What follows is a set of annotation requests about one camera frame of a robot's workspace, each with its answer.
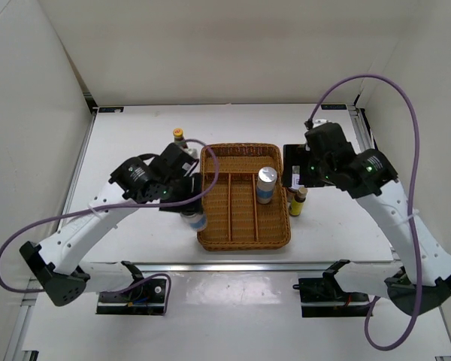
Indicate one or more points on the small yellow bottle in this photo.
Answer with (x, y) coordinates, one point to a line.
(297, 203)

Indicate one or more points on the white blue canister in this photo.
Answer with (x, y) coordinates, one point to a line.
(266, 180)
(197, 221)

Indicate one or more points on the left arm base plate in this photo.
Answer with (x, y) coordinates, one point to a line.
(149, 298)

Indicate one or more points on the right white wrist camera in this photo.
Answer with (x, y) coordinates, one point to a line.
(319, 122)

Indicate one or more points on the yellow cap sauce bottle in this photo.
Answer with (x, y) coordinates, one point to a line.
(179, 138)

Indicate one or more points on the brown wicker basket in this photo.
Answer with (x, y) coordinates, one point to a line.
(236, 220)

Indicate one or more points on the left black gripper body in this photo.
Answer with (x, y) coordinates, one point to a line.
(177, 187)

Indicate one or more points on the right silver lid jar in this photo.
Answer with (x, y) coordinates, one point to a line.
(290, 194)

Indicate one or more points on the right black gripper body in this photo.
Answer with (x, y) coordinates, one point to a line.
(318, 171)

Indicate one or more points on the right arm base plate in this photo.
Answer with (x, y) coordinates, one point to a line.
(319, 302)

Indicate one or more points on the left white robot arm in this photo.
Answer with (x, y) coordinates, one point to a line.
(58, 261)

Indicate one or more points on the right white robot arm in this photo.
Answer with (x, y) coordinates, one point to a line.
(425, 268)

